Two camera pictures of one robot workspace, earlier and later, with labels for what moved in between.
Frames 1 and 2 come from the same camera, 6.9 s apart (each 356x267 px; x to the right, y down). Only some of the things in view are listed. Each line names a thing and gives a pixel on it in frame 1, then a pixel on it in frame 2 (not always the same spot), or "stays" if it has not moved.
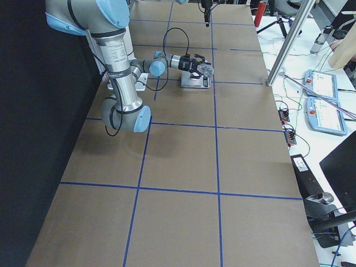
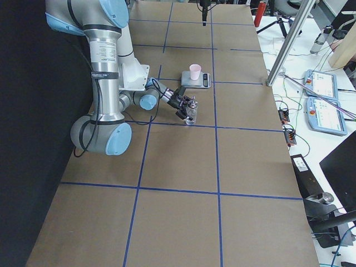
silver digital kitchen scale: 204,82 stays
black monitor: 340,169 stays
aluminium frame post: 290,43 stays
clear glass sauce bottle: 207,69 to 191,112
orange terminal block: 283,115 stays
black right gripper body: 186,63 to 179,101
